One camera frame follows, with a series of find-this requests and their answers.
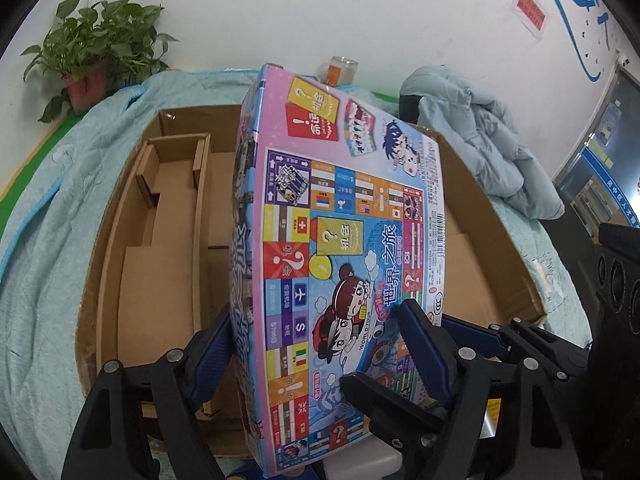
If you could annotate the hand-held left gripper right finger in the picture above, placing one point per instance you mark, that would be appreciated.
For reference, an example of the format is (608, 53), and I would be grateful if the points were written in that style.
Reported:
(417, 340)

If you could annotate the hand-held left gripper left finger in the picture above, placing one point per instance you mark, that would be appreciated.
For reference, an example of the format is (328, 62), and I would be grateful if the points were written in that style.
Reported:
(217, 350)

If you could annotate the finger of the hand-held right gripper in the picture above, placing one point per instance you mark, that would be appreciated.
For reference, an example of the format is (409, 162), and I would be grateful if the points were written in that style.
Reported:
(482, 341)
(550, 352)

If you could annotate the large cardboard box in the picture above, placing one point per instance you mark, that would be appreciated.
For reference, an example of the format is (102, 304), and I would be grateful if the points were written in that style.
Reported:
(480, 270)

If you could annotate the colourful board game box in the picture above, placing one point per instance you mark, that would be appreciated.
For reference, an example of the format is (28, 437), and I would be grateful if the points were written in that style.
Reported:
(325, 210)

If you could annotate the cardboard divider insert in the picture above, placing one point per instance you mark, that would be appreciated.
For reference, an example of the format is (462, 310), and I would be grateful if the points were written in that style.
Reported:
(140, 280)

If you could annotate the small white box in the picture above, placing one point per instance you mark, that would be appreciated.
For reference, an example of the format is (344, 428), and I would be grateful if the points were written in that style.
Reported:
(360, 462)

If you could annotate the glass door with posters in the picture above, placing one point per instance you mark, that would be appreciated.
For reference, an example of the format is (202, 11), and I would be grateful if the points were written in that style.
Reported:
(600, 160)

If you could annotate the light blue quilted blanket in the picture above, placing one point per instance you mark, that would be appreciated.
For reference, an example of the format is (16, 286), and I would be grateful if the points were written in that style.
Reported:
(50, 235)

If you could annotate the light blue puffer jacket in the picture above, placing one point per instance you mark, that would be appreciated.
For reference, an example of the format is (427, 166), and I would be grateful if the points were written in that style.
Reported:
(480, 130)

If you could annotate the black object behind jacket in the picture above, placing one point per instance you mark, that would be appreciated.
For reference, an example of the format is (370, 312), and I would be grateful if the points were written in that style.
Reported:
(407, 107)

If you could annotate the green mat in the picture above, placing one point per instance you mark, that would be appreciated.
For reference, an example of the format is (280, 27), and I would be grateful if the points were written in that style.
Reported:
(30, 160)

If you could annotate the glass jar with orange label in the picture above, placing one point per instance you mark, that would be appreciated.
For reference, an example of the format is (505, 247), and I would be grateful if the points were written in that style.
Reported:
(340, 72)

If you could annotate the green potted plant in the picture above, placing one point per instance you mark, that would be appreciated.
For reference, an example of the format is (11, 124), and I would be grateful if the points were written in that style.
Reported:
(100, 35)

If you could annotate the blue wall decal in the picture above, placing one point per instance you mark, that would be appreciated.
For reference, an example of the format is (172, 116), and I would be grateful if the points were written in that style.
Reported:
(591, 75)

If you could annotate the white wall camera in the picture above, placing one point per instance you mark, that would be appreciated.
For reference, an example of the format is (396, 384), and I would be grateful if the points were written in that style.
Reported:
(621, 58)

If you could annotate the red wall notice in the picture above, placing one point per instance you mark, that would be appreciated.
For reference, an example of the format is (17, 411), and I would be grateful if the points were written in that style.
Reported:
(531, 10)

